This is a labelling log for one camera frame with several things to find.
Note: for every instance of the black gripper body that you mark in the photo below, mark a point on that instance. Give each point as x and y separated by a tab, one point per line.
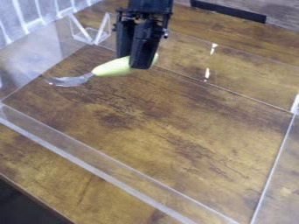
149	9

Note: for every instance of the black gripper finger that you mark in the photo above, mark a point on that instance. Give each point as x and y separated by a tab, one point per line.
125	37
149	33

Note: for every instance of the green handled metal spoon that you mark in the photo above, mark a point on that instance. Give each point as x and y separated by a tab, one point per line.
117	67

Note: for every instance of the black bar in background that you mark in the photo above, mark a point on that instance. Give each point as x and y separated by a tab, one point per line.
229	11

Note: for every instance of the clear acrylic corner bracket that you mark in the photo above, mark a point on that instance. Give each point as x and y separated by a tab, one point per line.
90	35

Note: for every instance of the clear acrylic enclosure wall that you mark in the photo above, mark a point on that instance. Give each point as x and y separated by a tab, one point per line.
194	137

